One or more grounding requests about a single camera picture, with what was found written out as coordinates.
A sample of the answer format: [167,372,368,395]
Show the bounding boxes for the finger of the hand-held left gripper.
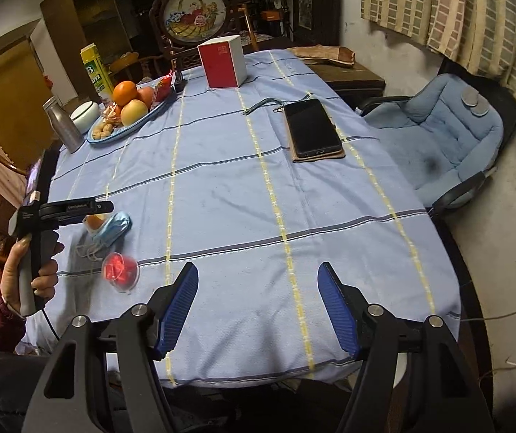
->
[62,199,115,226]

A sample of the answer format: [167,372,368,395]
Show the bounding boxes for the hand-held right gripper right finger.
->
[317,261,495,433]

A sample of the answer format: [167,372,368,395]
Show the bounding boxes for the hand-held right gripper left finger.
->
[26,262,200,433]

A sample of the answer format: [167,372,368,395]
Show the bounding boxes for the blue face mask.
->
[75,211,133,263]

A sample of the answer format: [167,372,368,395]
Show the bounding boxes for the person's left hand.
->
[0,235,66,319]

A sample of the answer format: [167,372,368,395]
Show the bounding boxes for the clear cup with red wrapper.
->
[101,253,142,293]

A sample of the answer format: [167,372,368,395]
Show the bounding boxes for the blue oval fruit plate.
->
[87,82,178,145]

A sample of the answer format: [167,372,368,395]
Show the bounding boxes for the silver metal bottle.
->
[42,97,85,153]

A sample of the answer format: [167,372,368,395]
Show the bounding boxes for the white round lidded jar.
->
[69,100,102,126]

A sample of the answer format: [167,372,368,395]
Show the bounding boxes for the yellow apple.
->
[120,98,149,126]

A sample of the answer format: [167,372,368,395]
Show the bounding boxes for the orange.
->
[113,80,140,106]

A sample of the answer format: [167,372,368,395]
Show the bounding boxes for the yellow and green carton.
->
[80,43,115,102]

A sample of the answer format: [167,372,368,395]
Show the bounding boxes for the red snack packet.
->
[152,74,174,102]

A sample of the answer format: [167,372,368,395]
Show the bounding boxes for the yellow wooden door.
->
[0,38,56,172]

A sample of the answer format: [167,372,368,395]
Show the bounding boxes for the wooden armchair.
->
[109,52,167,80]

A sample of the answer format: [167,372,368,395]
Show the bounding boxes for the wooden cabinet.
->
[41,0,151,91]

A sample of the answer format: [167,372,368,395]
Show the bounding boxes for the black smartphone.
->
[283,98,344,159]

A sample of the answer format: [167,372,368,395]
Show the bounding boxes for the red and white box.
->
[197,35,245,89]

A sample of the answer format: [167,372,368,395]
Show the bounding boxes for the blue cushioned chair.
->
[357,72,509,218]

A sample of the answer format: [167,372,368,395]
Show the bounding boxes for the round embroidered table screen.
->
[149,0,246,62]

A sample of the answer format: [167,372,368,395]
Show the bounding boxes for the dark wooden side table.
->
[307,56,387,100]

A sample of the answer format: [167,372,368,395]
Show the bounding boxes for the brown paper bag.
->
[285,44,357,70]

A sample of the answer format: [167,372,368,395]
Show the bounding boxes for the beige striped curtain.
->
[359,0,516,127]

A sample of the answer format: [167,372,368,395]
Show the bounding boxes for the white cable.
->
[458,308,516,326]

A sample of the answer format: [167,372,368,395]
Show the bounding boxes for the grey lanyard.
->
[242,91,313,116]

